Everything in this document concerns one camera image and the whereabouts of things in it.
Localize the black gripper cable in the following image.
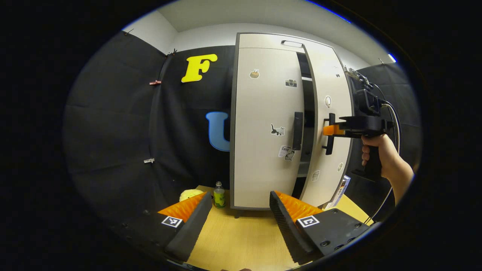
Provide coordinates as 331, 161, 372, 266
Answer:
363, 83, 402, 224

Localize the black backdrop cloth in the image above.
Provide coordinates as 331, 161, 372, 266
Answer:
64, 30, 238, 226
345, 62, 422, 222

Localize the white double-door shoe cabinet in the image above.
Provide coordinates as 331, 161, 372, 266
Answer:
230, 32, 356, 219

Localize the green drink bottle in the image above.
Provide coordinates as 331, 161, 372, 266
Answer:
214, 181, 226, 209

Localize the cabinet door with camera sticker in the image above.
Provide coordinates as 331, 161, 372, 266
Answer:
233, 48, 305, 209

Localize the white and blue box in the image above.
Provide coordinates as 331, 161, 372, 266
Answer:
324, 175, 351, 210

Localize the yellow plush toy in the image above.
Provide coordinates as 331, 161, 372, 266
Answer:
179, 189, 204, 202

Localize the cabinet door with headphones sticker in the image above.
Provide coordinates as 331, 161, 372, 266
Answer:
299, 43, 354, 207

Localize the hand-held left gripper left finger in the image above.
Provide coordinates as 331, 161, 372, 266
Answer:
113, 191, 213, 264

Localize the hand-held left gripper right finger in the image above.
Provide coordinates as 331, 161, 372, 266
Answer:
269, 190, 381, 266

